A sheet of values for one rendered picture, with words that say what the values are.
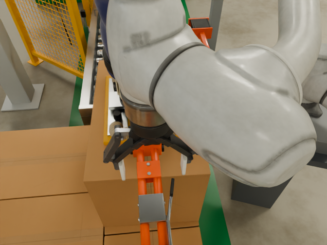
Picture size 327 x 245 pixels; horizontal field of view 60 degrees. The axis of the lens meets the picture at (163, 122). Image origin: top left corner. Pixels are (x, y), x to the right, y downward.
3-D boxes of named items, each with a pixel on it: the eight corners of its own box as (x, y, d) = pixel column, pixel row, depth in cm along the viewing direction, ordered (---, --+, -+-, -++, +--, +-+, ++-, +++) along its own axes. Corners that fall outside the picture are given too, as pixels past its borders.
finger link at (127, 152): (150, 140, 52) (144, 138, 52) (116, 167, 58) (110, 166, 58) (149, 124, 55) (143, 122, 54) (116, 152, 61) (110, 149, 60)
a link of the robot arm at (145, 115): (119, 68, 47) (123, 94, 51) (119, 108, 41) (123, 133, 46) (173, 64, 47) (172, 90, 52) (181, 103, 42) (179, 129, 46)
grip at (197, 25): (187, 28, 123) (188, 18, 119) (207, 27, 124) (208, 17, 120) (190, 40, 118) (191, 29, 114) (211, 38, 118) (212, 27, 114)
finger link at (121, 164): (121, 164, 58) (118, 164, 58) (125, 180, 64) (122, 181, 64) (121, 152, 60) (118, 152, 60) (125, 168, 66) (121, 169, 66)
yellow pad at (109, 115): (106, 78, 118) (104, 69, 114) (130, 77, 119) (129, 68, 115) (103, 146, 96) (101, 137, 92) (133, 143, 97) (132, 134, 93)
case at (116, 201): (111, 118, 156) (98, 60, 126) (183, 114, 158) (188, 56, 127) (103, 227, 118) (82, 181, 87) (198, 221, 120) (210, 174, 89)
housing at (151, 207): (137, 202, 73) (136, 194, 69) (164, 200, 73) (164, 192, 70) (139, 230, 68) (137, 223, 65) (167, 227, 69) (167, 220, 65)
